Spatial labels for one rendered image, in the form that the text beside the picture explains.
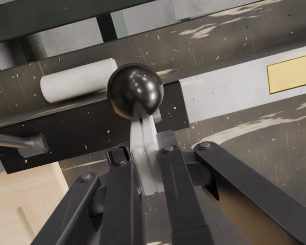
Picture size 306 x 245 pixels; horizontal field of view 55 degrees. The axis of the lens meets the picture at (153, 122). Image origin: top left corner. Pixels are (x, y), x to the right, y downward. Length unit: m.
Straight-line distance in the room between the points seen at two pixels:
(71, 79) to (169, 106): 0.10
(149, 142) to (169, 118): 0.14
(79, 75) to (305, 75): 0.23
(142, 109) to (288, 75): 0.20
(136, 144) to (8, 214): 0.28
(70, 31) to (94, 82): 1.98
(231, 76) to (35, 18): 0.24
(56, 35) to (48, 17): 1.80
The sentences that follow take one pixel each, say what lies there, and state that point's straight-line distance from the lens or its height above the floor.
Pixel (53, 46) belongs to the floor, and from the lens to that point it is 2.16.
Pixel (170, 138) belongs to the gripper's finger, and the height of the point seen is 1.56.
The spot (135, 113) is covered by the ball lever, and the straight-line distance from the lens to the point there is 0.18.
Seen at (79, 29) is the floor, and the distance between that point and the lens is 2.36.
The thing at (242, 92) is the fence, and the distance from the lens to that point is 0.32.
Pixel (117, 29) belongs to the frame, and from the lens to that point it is 1.40.
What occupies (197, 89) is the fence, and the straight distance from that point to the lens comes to 0.31.
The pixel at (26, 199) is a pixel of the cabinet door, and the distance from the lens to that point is 0.40.
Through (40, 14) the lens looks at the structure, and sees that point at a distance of 0.40.
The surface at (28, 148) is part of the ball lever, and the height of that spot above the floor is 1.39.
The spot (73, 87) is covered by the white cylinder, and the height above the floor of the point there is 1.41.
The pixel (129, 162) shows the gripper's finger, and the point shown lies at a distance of 0.15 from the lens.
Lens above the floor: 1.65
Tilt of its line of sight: 33 degrees down
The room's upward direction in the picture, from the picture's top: 89 degrees clockwise
